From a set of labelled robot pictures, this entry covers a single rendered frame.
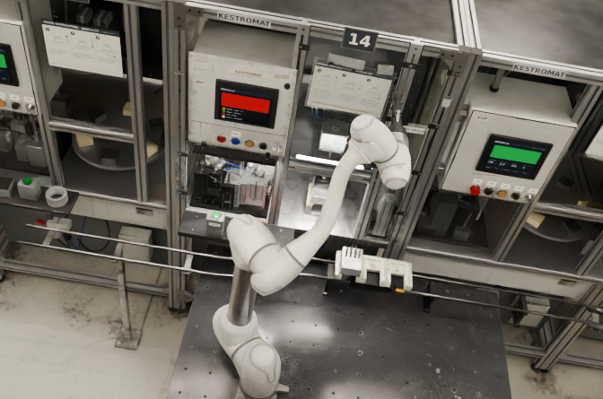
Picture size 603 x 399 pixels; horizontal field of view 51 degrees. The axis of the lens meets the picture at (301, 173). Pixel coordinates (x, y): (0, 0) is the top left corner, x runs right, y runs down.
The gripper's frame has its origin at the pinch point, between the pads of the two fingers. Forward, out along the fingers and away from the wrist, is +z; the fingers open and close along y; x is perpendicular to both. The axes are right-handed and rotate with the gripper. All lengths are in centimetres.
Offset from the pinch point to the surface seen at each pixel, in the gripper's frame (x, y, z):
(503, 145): 46, 20, 1
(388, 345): 14, 111, -47
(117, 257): -115, 88, -30
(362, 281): -1, 95, -24
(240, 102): -60, 12, 2
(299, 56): -38.1, -8.8, 9.0
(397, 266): 15, 93, -15
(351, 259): -8, 88, -17
